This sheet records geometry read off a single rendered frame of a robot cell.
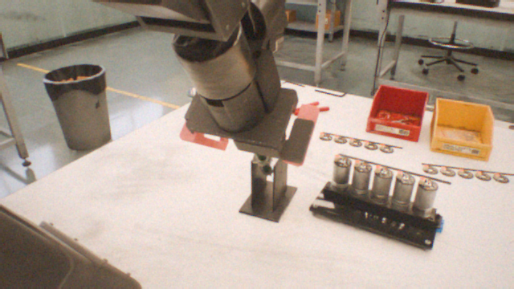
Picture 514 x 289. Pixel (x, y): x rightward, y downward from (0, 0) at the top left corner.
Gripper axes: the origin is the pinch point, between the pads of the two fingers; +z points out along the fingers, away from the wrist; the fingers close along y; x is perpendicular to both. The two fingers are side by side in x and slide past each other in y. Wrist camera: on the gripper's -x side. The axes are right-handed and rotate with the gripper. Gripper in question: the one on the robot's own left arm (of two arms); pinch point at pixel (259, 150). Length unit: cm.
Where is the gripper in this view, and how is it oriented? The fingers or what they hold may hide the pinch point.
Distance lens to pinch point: 45.1
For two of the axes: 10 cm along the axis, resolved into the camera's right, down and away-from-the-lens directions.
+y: -9.2, -1.9, 3.4
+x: -3.2, 8.6, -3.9
